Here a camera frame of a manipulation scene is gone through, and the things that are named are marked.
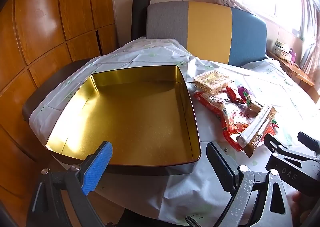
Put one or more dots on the white cloud-print tablecloth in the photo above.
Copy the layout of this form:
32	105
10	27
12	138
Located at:
262	82

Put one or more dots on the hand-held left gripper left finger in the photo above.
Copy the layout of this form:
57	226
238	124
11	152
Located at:
98	167

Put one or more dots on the green white box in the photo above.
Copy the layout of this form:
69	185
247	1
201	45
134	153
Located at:
279	44

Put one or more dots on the pale rice cracker packet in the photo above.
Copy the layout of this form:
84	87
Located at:
212	79

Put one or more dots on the gold tissue box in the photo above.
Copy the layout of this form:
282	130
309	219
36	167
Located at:
283	54

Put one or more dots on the black rolled mat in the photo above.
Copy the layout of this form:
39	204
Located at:
140	17

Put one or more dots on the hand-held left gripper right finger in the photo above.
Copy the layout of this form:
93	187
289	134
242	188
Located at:
220	167

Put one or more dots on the grey yellow blue chair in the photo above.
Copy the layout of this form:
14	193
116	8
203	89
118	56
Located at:
207	29

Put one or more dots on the silver snack packet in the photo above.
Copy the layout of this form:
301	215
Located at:
257	129

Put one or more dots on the red snack bag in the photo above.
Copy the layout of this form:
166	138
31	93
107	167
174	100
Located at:
225	114

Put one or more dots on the wooden side table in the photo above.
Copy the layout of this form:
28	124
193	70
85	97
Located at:
300	74

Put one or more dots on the wooden wardrobe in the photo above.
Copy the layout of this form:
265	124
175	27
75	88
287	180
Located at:
37	17

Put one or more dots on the purple snack packet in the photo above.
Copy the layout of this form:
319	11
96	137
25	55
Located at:
241	90

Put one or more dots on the person's right hand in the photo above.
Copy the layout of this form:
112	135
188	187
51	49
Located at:
302	199

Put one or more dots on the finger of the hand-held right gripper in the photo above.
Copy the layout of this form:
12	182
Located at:
308	142
290	167

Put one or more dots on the hanging beige curtain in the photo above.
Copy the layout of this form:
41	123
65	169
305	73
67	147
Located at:
311	59

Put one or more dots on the gold maroon tin box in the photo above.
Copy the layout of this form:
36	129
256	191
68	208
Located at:
125	117

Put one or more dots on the purple box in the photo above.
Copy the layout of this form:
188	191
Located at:
292	56

